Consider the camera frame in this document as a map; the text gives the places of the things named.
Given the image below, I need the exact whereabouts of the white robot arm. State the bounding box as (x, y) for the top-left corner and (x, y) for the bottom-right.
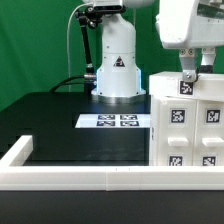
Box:
(82, 0), (224, 103)

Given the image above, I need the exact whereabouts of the white U-shaped fence frame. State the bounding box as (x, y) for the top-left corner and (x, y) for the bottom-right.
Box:
(0, 135), (224, 191)

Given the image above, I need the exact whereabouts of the white cabinet door panel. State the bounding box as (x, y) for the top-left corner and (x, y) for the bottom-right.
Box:
(193, 101), (224, 166)
(157, 97), (196, 166)

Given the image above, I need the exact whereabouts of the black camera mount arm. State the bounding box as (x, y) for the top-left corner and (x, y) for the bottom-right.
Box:
(74, 5), (103, 81)

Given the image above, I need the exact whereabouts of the black cable bundle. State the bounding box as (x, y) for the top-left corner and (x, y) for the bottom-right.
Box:
(49, 75), (97, 93)

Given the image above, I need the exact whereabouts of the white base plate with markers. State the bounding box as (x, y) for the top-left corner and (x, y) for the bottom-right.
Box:
(75, 114), (150, 128)

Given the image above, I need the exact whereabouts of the white cable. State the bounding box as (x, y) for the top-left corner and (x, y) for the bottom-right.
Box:
(66, 2), (88, 93)

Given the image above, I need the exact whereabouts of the white cabinet top block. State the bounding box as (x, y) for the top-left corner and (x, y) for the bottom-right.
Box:
(149, 72), (224, 102)

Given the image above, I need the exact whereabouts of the white cabinet body box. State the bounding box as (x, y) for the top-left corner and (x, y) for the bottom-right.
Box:
(148, 94), (224, 167)

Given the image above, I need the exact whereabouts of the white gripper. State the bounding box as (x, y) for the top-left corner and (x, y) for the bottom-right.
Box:
(156, 0), (224, 83)

